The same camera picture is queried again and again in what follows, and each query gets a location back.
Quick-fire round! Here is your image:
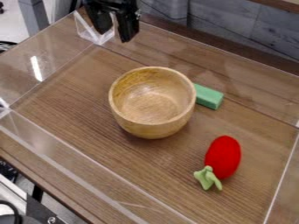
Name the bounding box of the black metal bracket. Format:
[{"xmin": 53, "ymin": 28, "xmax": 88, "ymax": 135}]
[{"xmin": 22, "ymin": 196, "xmax": 66, "ymax": 224}]

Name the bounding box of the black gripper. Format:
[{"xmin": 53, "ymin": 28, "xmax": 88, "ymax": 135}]
[{"xmin": 82, "ymin": 0, "xmax": 140, "ymax": 43}]

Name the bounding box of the black cable bottom left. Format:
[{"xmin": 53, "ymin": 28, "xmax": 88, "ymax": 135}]
[{"xmin": 0, "ymin": 199, "xmax": 22, "ymax": 224}]

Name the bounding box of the green rectangular block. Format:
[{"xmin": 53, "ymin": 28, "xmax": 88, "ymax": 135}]
[{"xmin": 193, "ymin": 84, "xmax": 224, "ymax": 110}]

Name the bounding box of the black table leg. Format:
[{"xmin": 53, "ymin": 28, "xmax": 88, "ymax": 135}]
[{"xmin": 32, "ymin": 185, "xmax": 42, "ymax": 202}]

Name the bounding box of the red plush strawberry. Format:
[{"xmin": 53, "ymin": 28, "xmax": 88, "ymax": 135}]
[{"xmin": 193, "ymin": 136, "xmax": 241, "ymax": 190}]

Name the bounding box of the clear acrylic tray enclosure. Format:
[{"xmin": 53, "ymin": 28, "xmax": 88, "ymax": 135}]
[{"xmin": 0, "ymin": 16, "xmax": 299, "ymax": 224}]

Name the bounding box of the wooden bowl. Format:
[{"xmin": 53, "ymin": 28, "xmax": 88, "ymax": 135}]
[{"xmin": 108, "ymin": 66, "xmax": 196, "ymax": 139}]

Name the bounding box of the clear acrylic corner bracket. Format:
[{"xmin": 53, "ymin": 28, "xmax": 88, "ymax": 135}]
[{"xmin": 73, "ymin": 11, "xmax": 114, "ymax": 46}]

